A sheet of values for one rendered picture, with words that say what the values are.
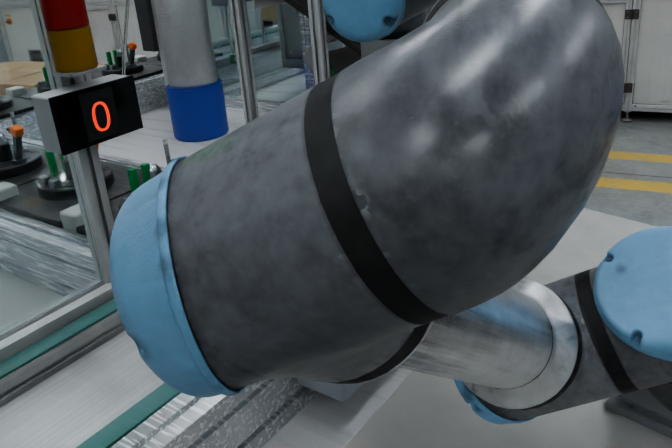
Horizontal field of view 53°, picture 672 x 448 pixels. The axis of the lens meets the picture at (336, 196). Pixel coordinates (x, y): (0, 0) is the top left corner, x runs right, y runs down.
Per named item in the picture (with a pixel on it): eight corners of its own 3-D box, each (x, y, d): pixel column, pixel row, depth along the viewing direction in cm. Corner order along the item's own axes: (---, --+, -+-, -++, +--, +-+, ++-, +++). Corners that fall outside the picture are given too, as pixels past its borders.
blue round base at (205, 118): (240, 129, 196) (233, 78, 190) (201, 145, 184) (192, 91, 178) (202, 123, 204) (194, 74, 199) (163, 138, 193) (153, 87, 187)
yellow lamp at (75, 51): (106, 65, 83) (98, 24, 81) (71, 74, 79) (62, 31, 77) (82, 63, 86) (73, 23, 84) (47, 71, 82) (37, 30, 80)
